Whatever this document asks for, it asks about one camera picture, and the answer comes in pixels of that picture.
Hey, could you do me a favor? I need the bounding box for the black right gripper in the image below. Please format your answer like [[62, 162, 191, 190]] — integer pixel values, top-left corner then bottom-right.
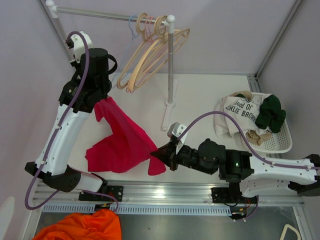
[[151, 140, 215, 176]]

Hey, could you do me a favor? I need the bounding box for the red t shirt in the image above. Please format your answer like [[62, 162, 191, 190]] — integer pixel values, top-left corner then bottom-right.
[[85, 97, 166, 176]]

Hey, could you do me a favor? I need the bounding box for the beige wooden hanger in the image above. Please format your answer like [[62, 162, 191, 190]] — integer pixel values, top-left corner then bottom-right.
[[116, 12, 155, 92]]

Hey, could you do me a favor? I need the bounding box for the beige t shirt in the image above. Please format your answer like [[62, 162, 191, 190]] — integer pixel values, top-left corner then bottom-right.
[[230, 91, 272, 146]]

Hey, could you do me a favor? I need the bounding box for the green white raglan shirt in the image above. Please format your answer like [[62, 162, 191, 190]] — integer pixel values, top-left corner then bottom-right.
[[214, 91, 287, 136]]

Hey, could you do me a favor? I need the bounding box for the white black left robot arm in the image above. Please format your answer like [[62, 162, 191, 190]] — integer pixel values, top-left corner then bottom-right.
[[24, 48, 118, 201]]

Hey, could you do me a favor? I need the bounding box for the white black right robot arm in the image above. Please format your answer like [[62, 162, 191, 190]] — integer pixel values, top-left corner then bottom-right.
[[151, 137, 320, 203]]

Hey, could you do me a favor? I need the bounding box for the pink plastic hanger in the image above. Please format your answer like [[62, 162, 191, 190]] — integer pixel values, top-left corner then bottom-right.
[[126, 13, 169, 93]]

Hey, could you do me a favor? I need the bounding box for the beige empty hanger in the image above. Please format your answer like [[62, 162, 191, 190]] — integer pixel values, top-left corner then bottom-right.
[[116, 12, 190, 93]]

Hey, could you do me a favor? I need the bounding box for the white clothes rack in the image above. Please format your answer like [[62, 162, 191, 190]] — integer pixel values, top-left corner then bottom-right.
[[45, 0, 180, 131]]

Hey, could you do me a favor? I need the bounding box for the orange cloth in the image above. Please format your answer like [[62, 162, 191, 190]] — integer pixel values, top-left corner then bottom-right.
[[33, 209, 122, 240]]

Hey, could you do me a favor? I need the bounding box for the white perforated laundry basket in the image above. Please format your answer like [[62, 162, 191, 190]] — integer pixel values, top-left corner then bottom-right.
[[242, 94, 293, 154]]

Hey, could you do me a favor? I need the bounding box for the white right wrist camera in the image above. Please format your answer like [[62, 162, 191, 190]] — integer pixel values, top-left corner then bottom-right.
[[167, 122, 188, 154]]

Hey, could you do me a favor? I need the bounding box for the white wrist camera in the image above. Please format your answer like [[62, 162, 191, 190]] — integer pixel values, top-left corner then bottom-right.
[[167, 122, 188, 154], [66, 31, 94, 64]]

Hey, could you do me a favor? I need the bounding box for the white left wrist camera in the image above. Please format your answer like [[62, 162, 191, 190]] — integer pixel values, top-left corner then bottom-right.
[[66, 31, 94, 64]]

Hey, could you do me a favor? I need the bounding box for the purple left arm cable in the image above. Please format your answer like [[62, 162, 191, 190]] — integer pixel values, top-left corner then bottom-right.
[[25, 30, 119, 216]]

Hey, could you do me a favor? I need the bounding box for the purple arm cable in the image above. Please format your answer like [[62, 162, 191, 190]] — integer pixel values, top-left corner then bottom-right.
[[178, 111, 320, 223], [25, 30, 119, 216]]

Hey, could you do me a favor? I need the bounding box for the aluminium corner frame post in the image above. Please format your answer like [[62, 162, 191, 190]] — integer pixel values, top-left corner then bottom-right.
[[246, 0, 306, 93]]

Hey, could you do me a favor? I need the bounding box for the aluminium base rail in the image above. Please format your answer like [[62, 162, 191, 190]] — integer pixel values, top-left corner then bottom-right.
[[29, 181, 304, 216]]

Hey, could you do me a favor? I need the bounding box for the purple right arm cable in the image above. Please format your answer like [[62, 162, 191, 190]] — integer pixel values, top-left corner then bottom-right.
[[178, 111, 320, 223]]

